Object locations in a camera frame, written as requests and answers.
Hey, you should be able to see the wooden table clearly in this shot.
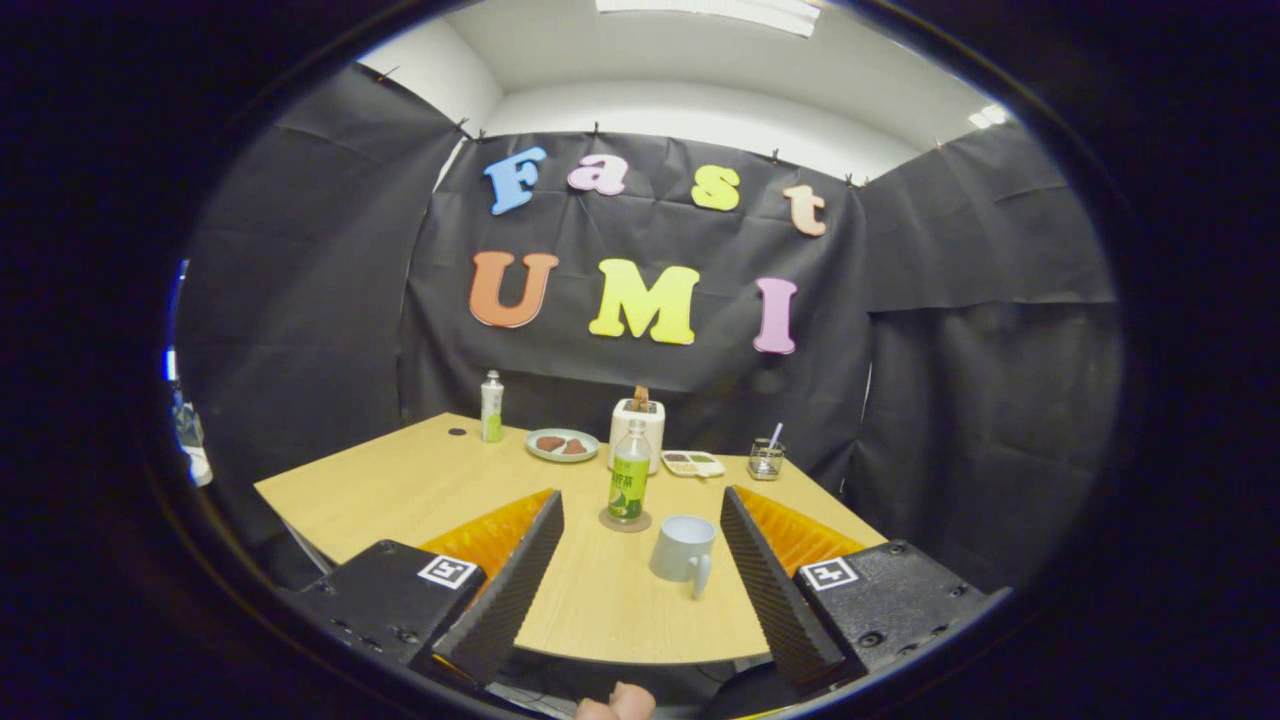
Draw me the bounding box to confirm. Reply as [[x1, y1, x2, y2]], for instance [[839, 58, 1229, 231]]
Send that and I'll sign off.
[[255, 412, 887, 666]]

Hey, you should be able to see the pale green plate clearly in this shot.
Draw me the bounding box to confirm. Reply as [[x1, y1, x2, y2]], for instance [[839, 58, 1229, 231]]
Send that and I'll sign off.
[[525, 428, 601, 463]]

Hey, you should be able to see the green label juice bottle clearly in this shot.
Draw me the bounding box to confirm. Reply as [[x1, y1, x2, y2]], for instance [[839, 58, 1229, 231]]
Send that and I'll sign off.
[[608, 418, 653, 523]]

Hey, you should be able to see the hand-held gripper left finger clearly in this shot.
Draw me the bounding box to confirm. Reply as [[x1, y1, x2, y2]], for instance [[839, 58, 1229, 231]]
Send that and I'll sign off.
[[285, 488, 566, 691]]

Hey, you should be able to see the long ceiling light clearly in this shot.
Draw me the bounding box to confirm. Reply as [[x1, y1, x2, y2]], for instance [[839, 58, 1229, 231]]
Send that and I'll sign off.
[[597, 0, 821, 38]]

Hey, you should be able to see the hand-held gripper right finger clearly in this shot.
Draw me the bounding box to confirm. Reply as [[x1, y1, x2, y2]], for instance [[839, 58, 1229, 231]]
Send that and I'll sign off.
[[720, 486, 991, 696]]

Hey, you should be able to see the light blue cup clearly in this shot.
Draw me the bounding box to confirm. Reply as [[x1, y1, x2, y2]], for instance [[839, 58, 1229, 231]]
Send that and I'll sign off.
[[649, 515, 718, 601]]

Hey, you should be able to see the white toaster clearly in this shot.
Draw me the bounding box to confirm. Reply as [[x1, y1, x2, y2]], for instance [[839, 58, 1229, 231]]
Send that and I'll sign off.
[[608, 398, 667, 476]]

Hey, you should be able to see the white divided snack tray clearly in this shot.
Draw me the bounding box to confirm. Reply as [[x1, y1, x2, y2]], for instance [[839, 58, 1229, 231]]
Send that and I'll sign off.
[[661, 450, 726, 479]]

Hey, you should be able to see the white green tube bottle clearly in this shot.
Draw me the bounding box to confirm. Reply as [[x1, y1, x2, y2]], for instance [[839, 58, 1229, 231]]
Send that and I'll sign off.
[[480, 370, 505, 444]]

